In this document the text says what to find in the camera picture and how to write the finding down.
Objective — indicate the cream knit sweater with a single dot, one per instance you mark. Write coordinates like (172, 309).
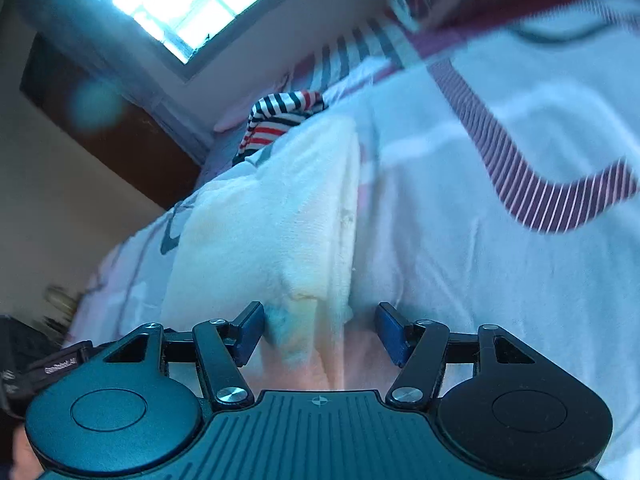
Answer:
(281, 230)

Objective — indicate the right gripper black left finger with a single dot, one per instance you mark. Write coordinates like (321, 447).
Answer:
(221, 349)

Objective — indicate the grey left curtain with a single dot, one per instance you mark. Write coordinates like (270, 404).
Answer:
(106, 43)

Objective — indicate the dark wooden door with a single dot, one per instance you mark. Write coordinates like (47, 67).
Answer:
(123, 136)

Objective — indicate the red black striped garment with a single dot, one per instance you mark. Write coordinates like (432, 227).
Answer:
(273, 115)

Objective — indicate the person's hand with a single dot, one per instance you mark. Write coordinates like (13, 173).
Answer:
(25, 464)

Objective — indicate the patterned pastel bed quilt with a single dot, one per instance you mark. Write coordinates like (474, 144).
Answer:
(498, 184)

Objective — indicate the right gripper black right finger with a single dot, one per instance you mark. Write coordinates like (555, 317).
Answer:
(418, 349)

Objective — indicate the striped bed sheet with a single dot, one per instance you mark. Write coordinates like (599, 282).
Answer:
(338, 67)

